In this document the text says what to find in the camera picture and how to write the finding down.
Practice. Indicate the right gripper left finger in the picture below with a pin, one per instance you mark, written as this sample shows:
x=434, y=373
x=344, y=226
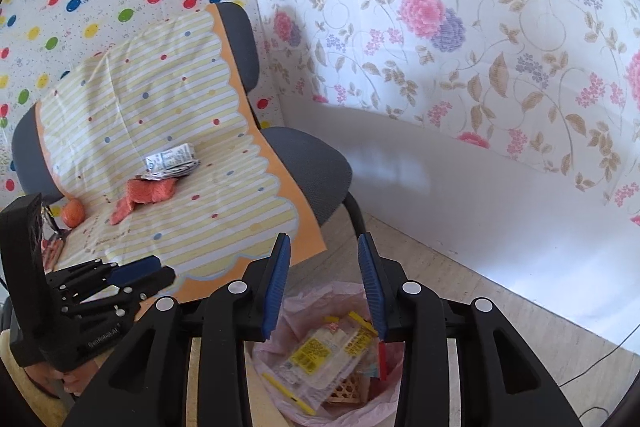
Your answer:
x=144, y=382

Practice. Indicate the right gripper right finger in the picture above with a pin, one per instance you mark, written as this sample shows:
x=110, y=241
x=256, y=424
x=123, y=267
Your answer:
x=502, y=382

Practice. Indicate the yellow striped plastic cover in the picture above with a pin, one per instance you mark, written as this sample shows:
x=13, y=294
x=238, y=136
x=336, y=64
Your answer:
x=175, y=83

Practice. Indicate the yellow snack wrapper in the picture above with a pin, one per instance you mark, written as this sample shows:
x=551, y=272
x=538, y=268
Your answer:
x=321, y=361

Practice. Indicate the small white milk carton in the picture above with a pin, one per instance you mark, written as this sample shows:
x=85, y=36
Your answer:
x=176, y=162

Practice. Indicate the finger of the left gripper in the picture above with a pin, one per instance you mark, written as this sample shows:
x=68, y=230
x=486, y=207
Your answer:
x=145, y=284
x=130, y=270

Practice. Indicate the woven bamboo basket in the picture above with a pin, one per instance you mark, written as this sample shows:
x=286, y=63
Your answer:
x=354, y=390

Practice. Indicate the red striped pouch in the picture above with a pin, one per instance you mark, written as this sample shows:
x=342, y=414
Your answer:
x=52, y=253

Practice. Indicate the red cardboard box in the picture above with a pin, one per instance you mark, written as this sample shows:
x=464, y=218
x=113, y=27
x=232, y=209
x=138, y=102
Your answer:
x=382, y=361

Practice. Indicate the person's left hand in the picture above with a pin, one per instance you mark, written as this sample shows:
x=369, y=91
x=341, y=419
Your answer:
x=74, y=382

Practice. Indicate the pink lined trash bin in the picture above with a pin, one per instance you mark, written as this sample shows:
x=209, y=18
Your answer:
x=305, y=312

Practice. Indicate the floral pattern backdrop sheet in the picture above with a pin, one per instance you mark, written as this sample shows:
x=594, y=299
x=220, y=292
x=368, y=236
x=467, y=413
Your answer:
x=550, y=84

